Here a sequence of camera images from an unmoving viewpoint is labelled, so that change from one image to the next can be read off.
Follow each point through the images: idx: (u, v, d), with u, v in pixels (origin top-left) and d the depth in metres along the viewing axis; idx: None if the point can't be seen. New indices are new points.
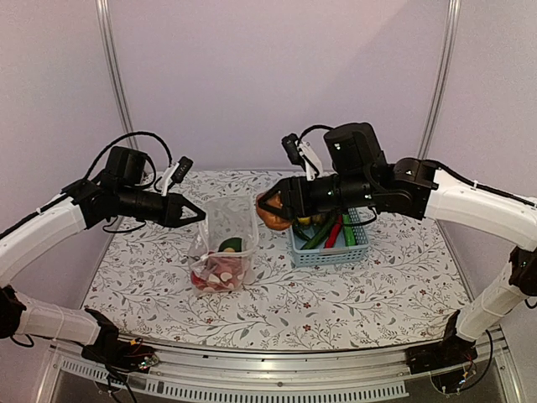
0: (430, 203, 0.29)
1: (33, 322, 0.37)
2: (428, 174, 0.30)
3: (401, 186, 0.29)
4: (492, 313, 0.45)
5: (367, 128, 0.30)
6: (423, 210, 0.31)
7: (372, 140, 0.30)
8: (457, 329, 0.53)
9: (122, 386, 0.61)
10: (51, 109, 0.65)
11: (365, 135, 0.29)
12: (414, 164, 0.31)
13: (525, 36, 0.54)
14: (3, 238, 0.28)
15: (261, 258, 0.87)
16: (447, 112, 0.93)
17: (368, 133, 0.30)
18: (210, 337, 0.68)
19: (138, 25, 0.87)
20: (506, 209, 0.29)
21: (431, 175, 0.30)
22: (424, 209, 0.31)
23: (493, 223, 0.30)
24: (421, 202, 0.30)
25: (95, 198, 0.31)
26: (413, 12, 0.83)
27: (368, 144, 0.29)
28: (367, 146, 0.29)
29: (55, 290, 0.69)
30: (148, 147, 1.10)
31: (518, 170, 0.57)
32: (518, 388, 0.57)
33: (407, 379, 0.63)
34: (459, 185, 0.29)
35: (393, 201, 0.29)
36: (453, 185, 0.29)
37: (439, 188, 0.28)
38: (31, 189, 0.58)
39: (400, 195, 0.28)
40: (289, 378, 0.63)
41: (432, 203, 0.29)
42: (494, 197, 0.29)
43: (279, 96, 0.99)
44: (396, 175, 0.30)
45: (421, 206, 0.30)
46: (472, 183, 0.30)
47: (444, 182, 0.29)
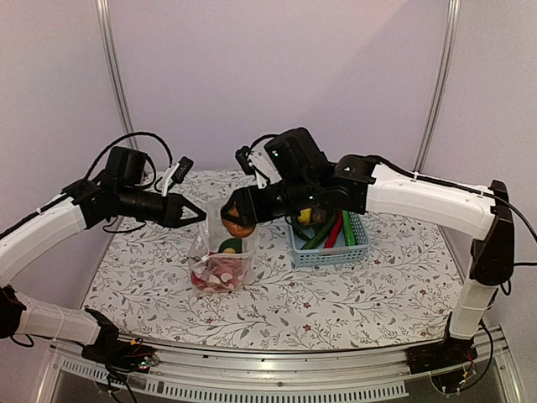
0: (370, 197, 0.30)
1: (33, 322, 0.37)
2: (367, 169, 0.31)
3: (339, 181, 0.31)
4: (474, 309, 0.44)
5: (301, 133, 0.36)
6: (364, 204, 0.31)
7: (306, 143, 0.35)
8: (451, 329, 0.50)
9: (122, 386, 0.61)
10: (51, 108, 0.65)
11: (297, 138, 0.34)
12: (356, 161, 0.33)
13: (525, 36, 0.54)
14: (3, 238, 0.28)
15: (261, 258, 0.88)
16: (447, 111, 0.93)
17: (302, 137, 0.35)
18: (210, 337, 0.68)
19: (138, 25, 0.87)
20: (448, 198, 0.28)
21: (372, 170, 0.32)
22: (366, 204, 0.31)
23: (440, 216, 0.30)
24: (361, 197, 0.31)
25: (95, 199, 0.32)
26: (413, 12, 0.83)
27: (301, 145, 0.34)
28: (302, 147, 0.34)
29: (55, 290, 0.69)
30: (148, 147, 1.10)
31: (518, 170, 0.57)
32: (518, 389, 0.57)
33: (407, 379, 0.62)
34: (398, 178, 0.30)
35: (332, 197, 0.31)
36: (391, 178, 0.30)
37: (375, 182, 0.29)
38: (31, 188, 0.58)
39: (338, 191, 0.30)
40: (289, 378, 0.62)
41: (372, 197, 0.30)
42: (437, 189, 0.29)
43: (280, 96, 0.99)
44: (336, 172, 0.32)
45: (363, 201, 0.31)
46: (414, 175, 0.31)
47: (381, 176, 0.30)
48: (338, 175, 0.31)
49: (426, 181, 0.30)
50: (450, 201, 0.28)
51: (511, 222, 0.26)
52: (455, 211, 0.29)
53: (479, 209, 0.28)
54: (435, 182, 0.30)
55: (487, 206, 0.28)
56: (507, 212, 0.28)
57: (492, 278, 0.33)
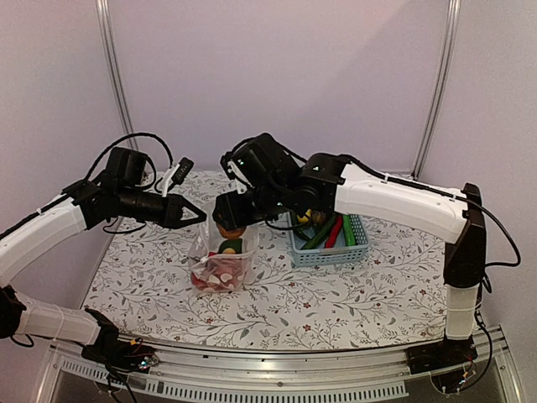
0: (338, 197, 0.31)
1: (33, 322, 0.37)
2: (337, 169, 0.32)
3: (308, 182, 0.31)
4: (461, 311, 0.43)
5: (265, 138, 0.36)
6: (333, 204, 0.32)
7: (271, 148, 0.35)
8: (447, 332, 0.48)
9: (122, 386, 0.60)
10: (51, 109, 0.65)
11: (260, 144, 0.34)
12: (327, 161, 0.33)
13: (525, 37, 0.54)
14: (3, 238, 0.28)
15: (261, 258, 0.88)
16: (447, 111, 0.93)
17: (265, 142, 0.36)
18: (210, 337, 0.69)
19: (138, 25, 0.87)
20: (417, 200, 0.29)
21: (342, 170, 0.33)
22: (335, 204, 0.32)
23: (410, 217, 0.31)
24: (330, 198, 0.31)
25: (95, 199, 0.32)
26: (413, 12, 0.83)
27: (264, 152, 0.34)
28: (265, 154, 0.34)
29: (55, 290, 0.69)
30: (148, 147, 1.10)
31: (518, 170, 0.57)
32: (518, 389, 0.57)
33: (407, 379, 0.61)
34: (368, 180, 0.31)
35: (299, 197, 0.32)
36: (360, 179, 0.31)
37: (345, 182, 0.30)
38: (31, 189, 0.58)
39: (306, 191, 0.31)
40: (289, 378, 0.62)
41: (340, 197, 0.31)
42: (406, 191, 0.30)
43: (280, 96, 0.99)
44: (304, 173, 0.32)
45: (331, 201, 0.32)
46: (386, 177, 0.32)
47: (351, 177, 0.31)
48: (310, 176, 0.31)
49: (396, 183, 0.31)
50: (420, 202, 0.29)
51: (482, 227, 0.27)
52: (424, 213, 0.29)
53: (451, 212, 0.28)
54: (406, 185, 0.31)
55: (459, 210, 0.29)
56: (479, 217, 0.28)
57: (464, 280, 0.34)
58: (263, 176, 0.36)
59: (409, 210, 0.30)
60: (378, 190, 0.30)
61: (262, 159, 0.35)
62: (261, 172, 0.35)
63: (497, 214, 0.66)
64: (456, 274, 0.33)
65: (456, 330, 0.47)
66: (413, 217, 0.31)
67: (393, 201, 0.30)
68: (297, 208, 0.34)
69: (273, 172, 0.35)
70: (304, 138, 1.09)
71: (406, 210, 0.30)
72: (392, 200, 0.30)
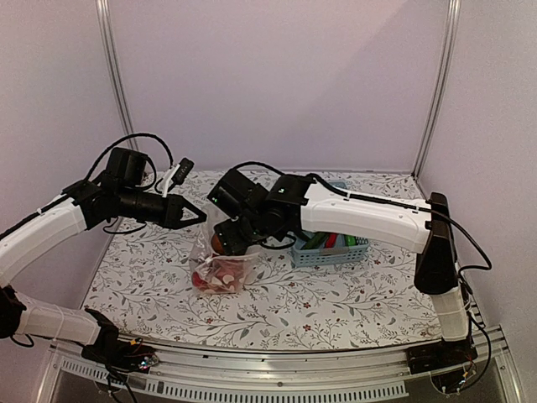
0: (304, 217, 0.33)
1: (33, 322, 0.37)
2: (302, 189, 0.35)
3: (273, 204, 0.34)
4: (451, 314, 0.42)
5: (232, 174, 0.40)
6: (299, 223, 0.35)
7: (238, 180, 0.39)
8: (445, 334, 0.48)
9: (122, 386, 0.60)
10: (51, 109, 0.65)
11: (226, 180, 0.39)
12: (292, 182, 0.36)
13: (525, 37, 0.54)
14: (3, 238, 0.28)
15: (261, 258, 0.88)
16: (447, 111, 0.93)
17: (232, 177, 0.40)
18: (210, 337, 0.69)
19: (138, 25, 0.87)
20: (379, 214, 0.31)
21: (305, 191, 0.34)
22: (302, 223, 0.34)
23: (376, 231, 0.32)
24: (295, 217, 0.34)
25: (96, 199, 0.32)
26: (413, 12, 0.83)
27: (231, 184, 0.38)
28: (232, 186, 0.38)
29: (55, 290, 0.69)
30: (148, 147, 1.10)
31: (518, 170, 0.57)
32: (518, 389, 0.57)
33: (407, 379, 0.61)
34: (331, 198, 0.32)
35: (267, 220, 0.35)
36: (322, 197, 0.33)
37: (307, 203, 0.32)
38: (30, 188, 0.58)
39: (271, 213, 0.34)
40: (289, 378, 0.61)
41: (305, 217, 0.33)
42: (367, 205, 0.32)
43: (280, 96, 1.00)
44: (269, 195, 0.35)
45: (299, 221, 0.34)
46: (347, 195, 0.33)
47: (313, 197, 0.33)
48: (271, 198, 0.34)
49: (359, 199, 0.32)
50: (382, 216, 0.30)
51: (446, 237, 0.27)
52: (388, 227, 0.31)
53: (413, 224, 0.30)
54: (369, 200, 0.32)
55: (420, 222, 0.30)
56: (444, 227, 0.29)
57: (435, 286, 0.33)
58: (237, 206, 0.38)
59: (372, 224, 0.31)
60: (338, 207, 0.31)
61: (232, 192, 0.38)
62: (235, 204, 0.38)
63: (497, 214, 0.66)
64: (425, 281, 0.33)
65: (461, 330, 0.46)
66: (377, 229, 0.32)
67: (355, 217, 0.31)
68: (268, 229, 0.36)
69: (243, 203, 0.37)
70: (304, 138, 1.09)
71: (369, 223, 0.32)
72: (353, 216, 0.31)
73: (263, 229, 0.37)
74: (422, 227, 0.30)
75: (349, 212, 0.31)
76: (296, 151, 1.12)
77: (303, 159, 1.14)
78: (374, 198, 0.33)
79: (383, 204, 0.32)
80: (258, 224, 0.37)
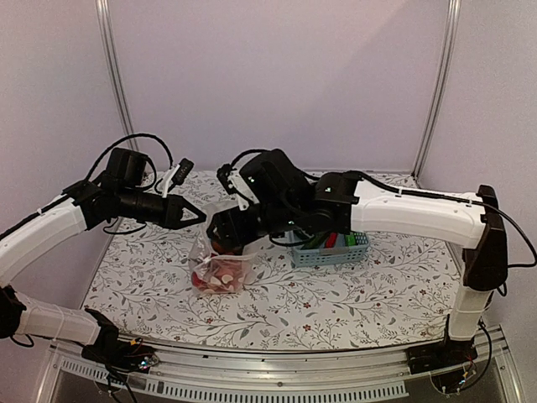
0: (355, 217, 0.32)
1: (33, 322, 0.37)
2: (350, 188, 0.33)
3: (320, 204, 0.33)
4: (471, 313, 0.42)
5: (278, 159, 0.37)
6: (350, 223, 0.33)
7: (284, 168, 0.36)
8: (450, 332, 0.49)
9: (122, 386, 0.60)
10: (51, 109, 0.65)
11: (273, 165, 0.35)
12: (336, 181, 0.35)
13: (526, 36, 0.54)
14: (4, 238, 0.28)
15: (261, 258, 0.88)
16: (447, 111, 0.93)
17: (278, 163, 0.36)
18: (210, 337, 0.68)
19: (138, 25, 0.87)
20: (435, 211, 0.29)
21: (354, 189, 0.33)
22: (351, 222, 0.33)
23: (429, 228, 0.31)
24: (346, 218, 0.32)
25: (96, 200, 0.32)
26: (413, 12, 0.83)
27: (277, 169, 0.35)
28: (280, 173, 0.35)
29: (55, 290, 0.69)
30: (148, 147, 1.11)
31: (518, 170, 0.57)
32: (518, 388, 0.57)
33: (407, 379, 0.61)
34: (382, 196, 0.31)
35: (314, 221, 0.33)
36: (372, 196, 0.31)
37: (358, 202, 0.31)
38: (31, 188, 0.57)
39: (320, 213, 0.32)
40: (289, 378, 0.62)
41: (357, 217, 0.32)
42: (420, 201, 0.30)
43: (280, 96, 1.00)
44: (318, 192, 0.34)
45: (349, 221, 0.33)
46: (398, 191, 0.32)
47: (364, 195, 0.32)
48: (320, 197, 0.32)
49: (411, 196, 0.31)
50: (436, 213, 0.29)
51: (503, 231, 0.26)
52: (442, 223, 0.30)
53: (468, 219, 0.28)
54: (420, 196, 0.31)
55: (476, 216, 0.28)
56: (498, 220, 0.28)
57: (487, 283, 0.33)
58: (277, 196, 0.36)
59: (427, 219, 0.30)
60: (391, 206, 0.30)
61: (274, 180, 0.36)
62: (274, 191, 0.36)
63: None
64: (479, 277, 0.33)
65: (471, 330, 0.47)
66: (429, 225, 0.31)
67: (409, 216, 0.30)
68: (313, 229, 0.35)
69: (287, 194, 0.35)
70: (304, 138, 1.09)
71: (422, 220, 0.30)
72: (408, 212, 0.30)
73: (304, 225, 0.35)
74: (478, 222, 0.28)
75: (404, 210, 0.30)
76: (296, 151, 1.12)
77: (302, 159, 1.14)
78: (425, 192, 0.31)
79: (438, 198, 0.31)
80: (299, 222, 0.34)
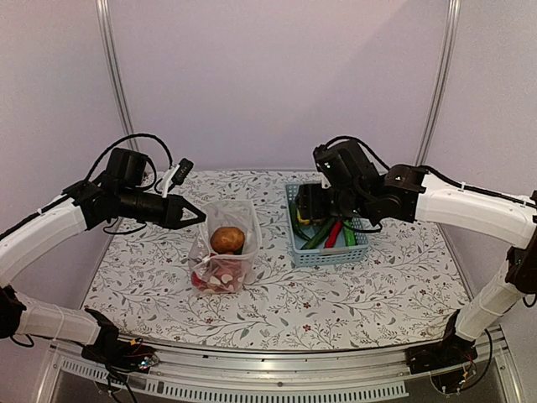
0: (419, 206, 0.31)
1: (33, 323, 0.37)
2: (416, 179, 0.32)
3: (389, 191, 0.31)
4: (490, 312, 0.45)
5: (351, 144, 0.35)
6: (414, 212, 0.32)
7: (357, 154, 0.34)
8: (456, 328, 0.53)
9: (122, 386, 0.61)
10: (51, 110, 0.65)
11: (348, 151, 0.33)
12: (405, 170, 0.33)
13: (526, 36, 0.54)
14: (3, 238, 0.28)
15: (261, 258, 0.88)
16: (447, 111, 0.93)
17: (352, 149, 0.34)
18: (210, 337, 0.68)
19: (138, 25, 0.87)
20: (492, 208, 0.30)
21: (422, 180, 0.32)
22: (415, 212, 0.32)
23: (482, 223, 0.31)
24: (411, 206, 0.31)
25: (95, 200, 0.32)
26: (413, 12, 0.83)
27: (352, 155, 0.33)
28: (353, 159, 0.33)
29: (55, 290, 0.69)
30: (148, 148, 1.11)
31: (518, 170, 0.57)
32: (518, 389, 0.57)
33: (407, 379, 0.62)
34: (447, 188, 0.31)
35: (383, 206, 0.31)
36: (440, 187, 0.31)
37: (426, 191, 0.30)
38: (30, 188, 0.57)
39: (389, 199, 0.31)
40: (289, 378, 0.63)
41: (421, 206, 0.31)
42: (480, 197, 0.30)
43: (279, 96, 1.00)
44: (387, 181, 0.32)
45: (413, 211, 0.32)
46: (461, 185, 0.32)
47: (430, 185, 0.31)
48: (390, 184, 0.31)
49: (473, 191, 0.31)
50: (491, 210, 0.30)
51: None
52: (494, 219, 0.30)
53: (521, 218, 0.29)
54: (482, 192, 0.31)
55: (529, 215, 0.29)
56: None
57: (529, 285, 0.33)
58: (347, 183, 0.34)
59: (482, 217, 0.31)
60: (456, 199, 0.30)
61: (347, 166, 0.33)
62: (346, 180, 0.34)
63: None
64: (526, 280, 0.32)
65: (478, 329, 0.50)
66: (482, 222, 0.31)
67: (467, 210, 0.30)
68: (376, 215, 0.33)
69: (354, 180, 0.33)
70: (304, 138, 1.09)
71: (475, 217, 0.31)
72: (468, 206, 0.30)
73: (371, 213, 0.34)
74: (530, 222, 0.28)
75: (466, 204, 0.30)
76: (295, 151, 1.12)
77: (302, 159, 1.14)
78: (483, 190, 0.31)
79: (493, 196, 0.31)
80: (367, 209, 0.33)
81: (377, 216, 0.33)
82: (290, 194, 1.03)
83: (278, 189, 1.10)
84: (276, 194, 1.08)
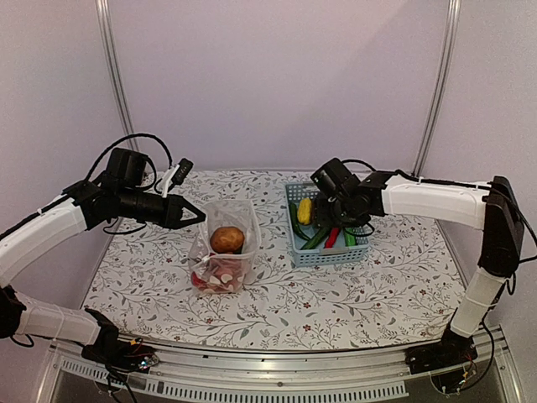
0: (384, 201, 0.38)
1: (33, 322, 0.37)
2: (385, 179, 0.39)
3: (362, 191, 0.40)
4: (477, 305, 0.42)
5: (335, 163, 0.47)
6: (383, 207, 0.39)
7: (339, 170, 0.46)
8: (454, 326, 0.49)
9: (122, 386, 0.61)
10: (51, 110, 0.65)
11: (331, 167, 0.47)
12: (374, 175, 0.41)
13: (527, 35, 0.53)
14: (2, 238, 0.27)
15: (261, 258, 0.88)
16: (447, 111, 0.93)
17: (336, 166, 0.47)
18: (210, 337, 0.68)
19: (138, 25, 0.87)
20: (443, 193, 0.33)
21: (388, 179, 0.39)
22: (384, 207, 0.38)
23: (441, 210, 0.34)
24: (378, 201, 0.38)
25: (95, 200, 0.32)
26: (413, 12, 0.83)
27: (334, 170, 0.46)
28: (334, 172, 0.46)
29: (55, 290, 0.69)
30: (148, 148, 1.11)
31: (519, 170, 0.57)
32: (518, 389, 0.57)
33: (407, 379, 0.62)
34: (408, 183, 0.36)
35: (357, 203, 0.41)
36: (401, 184, 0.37)
37: (387, 187, 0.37)
38: (30, 189, 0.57)
39: (361, 198, 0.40)
40: (289, 378, 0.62)
41: (387, 201, 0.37)
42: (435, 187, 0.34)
43: (279, 96, 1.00)
44: (360, 184, 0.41)
45: (382, 205, 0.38)
46: (419, 180, 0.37)
47: (393, 183, 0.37)
48: (362, 185, 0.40)
49: (430, 183, 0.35)
50: (442, 195, 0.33)
51: (497, 206, 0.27)
52: (450, 203, 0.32)
53: (470, 199, 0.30)
54: (438, 183, 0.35)
55: (477, 196, 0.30)
56: (500, 199, 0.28)
57: (498, 266, 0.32)
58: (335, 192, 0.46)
59: (444, 202, 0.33)
60: (411, 189, 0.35)
61: (333, 180, 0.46)
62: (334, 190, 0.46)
63: None
64: (492, 260, 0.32)
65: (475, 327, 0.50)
66: (444, 208, 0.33)
67: (423, 197, 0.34)
68: (357, 211, 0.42)
69: (339, 188, 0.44)
70: (304, 138, 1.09)
71: (437, 204, 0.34)
72: (422, 195, 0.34)
73: (351, 210, 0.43)
74: (480, 201, 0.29)
75: (420, 192, 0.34)
76: (295, 151, 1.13)
77: (302, 159, 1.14)
78: (444, 181, 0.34)
79: (452, 185, 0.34)
80: (347, 206, 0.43)
81: (357, 212, 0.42)
82: (290, 194, 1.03)
83: (278, 189, 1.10)
84: (276, 194, 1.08)
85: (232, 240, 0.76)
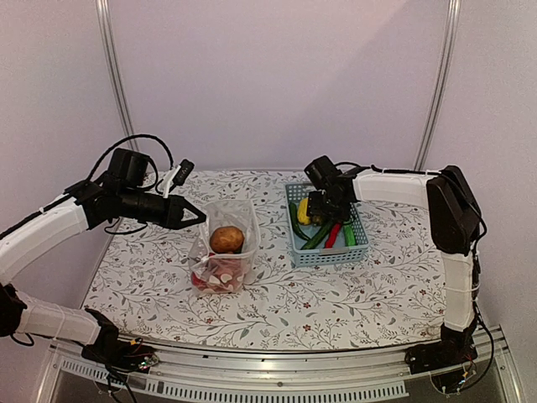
0: (355, 190, 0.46)
1: (34, 321, 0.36)
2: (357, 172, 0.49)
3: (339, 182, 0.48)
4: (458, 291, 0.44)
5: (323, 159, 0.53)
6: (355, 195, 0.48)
7: (325, 164, 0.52)
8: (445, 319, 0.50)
9: (122, 386, 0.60)
10: (51, 109, 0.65)
11: (317, 161, 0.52)
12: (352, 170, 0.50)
13: (528, 35, 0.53)
14: (3, 238, 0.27)
15: (261, 258, 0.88)
16: (447, 111, 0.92)
17: (322, 161, 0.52)
18: (210, 337, 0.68)
19: (138, 25, 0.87)
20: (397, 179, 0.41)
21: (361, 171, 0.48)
22: (356, 196, 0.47)
23: (398, 194, 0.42)
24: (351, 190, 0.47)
25: (97, 199, 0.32)
26: (414, 12, 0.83)
27: (321, 165, 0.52)
28: (320, 165, 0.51)
29: (56, 290, 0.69)
30: (148, 148, 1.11)
31: (519, 169, 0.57)
32: (518, 388, 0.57)
33: (407, 379, 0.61)
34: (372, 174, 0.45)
35: (334, 191, 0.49)
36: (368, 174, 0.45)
37: (357, 177, 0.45)
38: (30, 188, 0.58)
39: (336, 187, 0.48)
40: (289, 378, 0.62)
41: (357, 189, 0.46)
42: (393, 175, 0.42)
43: (279, 96, 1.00)
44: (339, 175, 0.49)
45: (354, 194, 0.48)
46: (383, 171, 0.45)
47: (362, 174, 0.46)
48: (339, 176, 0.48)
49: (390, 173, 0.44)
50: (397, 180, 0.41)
51: (434, 184, 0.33)
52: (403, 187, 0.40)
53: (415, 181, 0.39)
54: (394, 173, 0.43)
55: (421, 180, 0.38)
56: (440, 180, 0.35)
57: (450, 244, 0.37)
58: (320, 183, 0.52)
59: (397, 185, 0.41)
60: (373, 177, 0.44)
61: (319, 173, 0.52)
62: (319, 180, 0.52)
63: (499, 212, 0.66)
64: (442, 235, 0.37)
65: (471, 320, 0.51)
66: (398, 192, 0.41)
67: (382, 184, 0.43)
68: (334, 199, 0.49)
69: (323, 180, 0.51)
70: (304, 138, 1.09)
71: (394, 189, 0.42)
72: (382, 181, 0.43)
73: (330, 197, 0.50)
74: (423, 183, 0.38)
75: (380, 180, 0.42)
76: (295, 151, 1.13)
77: (301, 159, 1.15)
78: (400, 170, 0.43)
79: (407, 175, 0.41)
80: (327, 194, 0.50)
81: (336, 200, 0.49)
82: (290, 194, 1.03)
83: (278, 189, 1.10)
84: (276, 194, 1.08)
85: (232, 241, 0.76)
